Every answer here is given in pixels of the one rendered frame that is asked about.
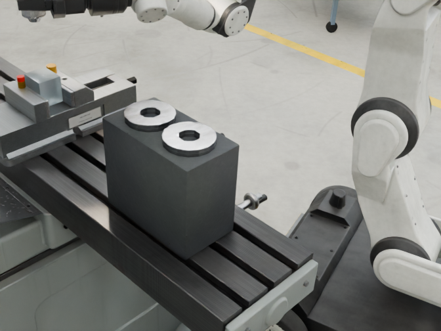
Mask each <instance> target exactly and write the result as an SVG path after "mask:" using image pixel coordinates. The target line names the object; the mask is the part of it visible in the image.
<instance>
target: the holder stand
mask: <svg viewBox="0 0 441 331"><path fill-rule="evenodd" d="M102 124H103V134H104V151H105V161H106V179H107V189H108V201H109V203H111V204H112V205H113V206H115V207H116V208H117V209H118V210H120V211H121V212H123V213H124V214H125V215H126V216H127V217H129V218H130V219H132V220H133V221H134V222H135V223H137V224H138V225H140V226H141V227H142V228H143V229H145V230H146V231H148V232H149V233H150V234H151V235H153V236H154V237H156V238H157V239H158V240H159V241H161V242H162V243H164V244H165V245H166V246H167V247H169V248H170V249H171V250H173V251H174V252H175V253H176V254H178V255H179V256H181V257H182V258H183V259H188V258H189V257H192V256H193V255H194V254H196V253H198V252H199V251H201V250H202V249H204V248H206V247H207V246H209V245H210V244H212V243H214V242H215V241H217V240H218V239H220V238H222V237H223V236H224V235H226V234H228V233H229V232H231V231H232V230H233V227H234V210H235V201H236V184H237V175H238V158H239V149H240V146H239V144H238V143H235V142H234V141H232V140H230V139H229V138H227V137H225V136H223V135H221V134H220V133H218V132H216V131H214V130H213V129H212V128H210V127H209V126H208V125H205V124H202V123H200V122H198V121H196V120H195V119H193V118H191V117H190V116H187V115H186V114H184V113H182V112H180V111H179V110H177V109H175V108H173V107H172V106H171V105H170V104H167V103H166V102H163V101H161V100H159V99H157V98H155V97H153V98H150V99H148V100H142V101H138V102H134V103H132V104H131V105H129V106H128V107H126V108H125V109H122V110H120V111H118V112H115V113H113V114H110V115H108V116H105V117H103V119H102Z"/></svg>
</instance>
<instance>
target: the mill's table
mask: <svg viewBox="0 0 441 331"><path fill-rule="evenodd" d="M24 74H25V72H24V71H23V70H21V69H19V68H18V67H16V66H15V65H13V64H11V63H10V62H8V61H7V60H5V59H4V58H2V57H0V104H1V103H4V102H6V100H5V92H4V88H3V84H4V83H8V82H11V81H16V80H17V78H16V77H17V76H18V75H24ZM0 172H1V173H2V174H3V175H4V176H6V177H7V178H8V179H10V180H11V181H12V182H13V183H14V184H15V185H16V186H18V187H19V188H20V189H22V190H23V191H24V192H25V193H26V194H27V195H29V196H30V197H31V198H33V199H34V200H35V201H36V202H37V203H38V204H39V205H41V206H42V207H43V208H45V209H46V210H47V211H48V212H49V213H50V214H51V215H53V216H54V217H55V218H57V219H58V220H59V221H60V222H61V223H62V224H64V225H65V226H66V227H67V228H69V229H70V230H71V231H72V232H73V233H74V234H76V235H77V236H78V237H80V239H82V240H83V241H84V242H85V243H86V244H88V245H89V246H90V247H91V248H92V249H94V250H95V251H96V252H97V253H99V254H100V255H101V256H102V257H103V258H104V259H106V260H107V261H108V262H109V263H111V264H112V265H113V266H114V267H115V268H116V269H118V270H119V271H120V272H121V273H123V274H124V275H125V276H126V277H127V278H129V279H130V280H131V281H132V282H134V283H135V284H136V285H137V286H138V287H139V288H141V289H142V290H143V291H144V292H146V293H147V294H148V295H149V296H150V297H151V298H153V299H154V300H155V301H156V302H158V303H159V304H160V305H161V306H162V307H164V308H165V309H166V310H167V311H168V312H170V314H172V315H173V316H174V317H176V318H177V319H178V320H179V321H181V323H183V324H184V325H185V326H186V327H188V328H189V329H190V330H191V331H265V330H267V329H268V328H269V327H271V326H274V325H275V324H277V323H278V322H279V321H280V320H281V319H282V317H283V316H284V314H286V313H287V312H288V311H289V310H290V309H291V308H292V307H294V306H295V305H296V304H298V302H300V301H301V300H302V299H303V298H305V297H306V296H307V295H309V293H311V292H312V291H313V289H314V283H315V280H316V273H317V268H318V263H317V262H315V261H314V260H313V259H312V257H313V253H312V252H310V251H309V250H307V249H306V248H304V247H302V246H301V245H299V244H298V243H296V242H294V241H293V240H292V239H290V238H288V237H287V236H285V235H284V234H282V233H280V232H279V231H277V230H276V229H274V228H272V227H271V226H269V225H267V224H266V223H264V222H263V221H261V220H260V219H258V218H256V217H255V216H253V215H251V214H250V213H248V212H247V211H245V210H243V209H242V208H240V207H239V206H237V205H235V210H234V227H233V230H232V231H231V232H229V233H228V234H226V235H224V236H223V237H222V238H220V239H218V240H217V241H215V242H214V243H212V244H210V245H209V246H207V247H206V248H204V249H202V250H201V251H199V252H198V253H196V254H194V255H193V256H192V257H189V258H188V259H183V258H182V257H181V256H179V255H178V254H176V253H175V252H174V251H173V250H171V249H170V248H169V247H167V246H166V245H165V244H164V243H162V242H161V241H159V240H158V239H157V238H156V237H154V236H153V235H151V234H150V233H149V232H148V231H146V230H145V229H143V228H142V227H141V226H140V225H138V224H137V223H135V222H134V221H133V220H132V219H130V218H129V217H127V216H126V215H125V214H124V213H123V212H121V211H120V210H118V209H117V208H116V207H115V206H113V205H112V204H111V203H109V201H108V189H107V179H106V161H105V151H104V134H103V129H101V130H99V131H96V132H94V133H91V134H90V135H87V136H84V137H82V136H81V135H76V140H75V141H72V142H70V143H68V144H65V145H62V146H59V147H58V148H55V149H53V150H50V151H48V152H46V153H43V154H40V155H38V156H36V157H34V158H31V159H29V160H26V161H24V162H21V163H19V164H16V165H14V166H11V167H6V166H4V165H3V164H2V163H1V162H0Z"/></svg>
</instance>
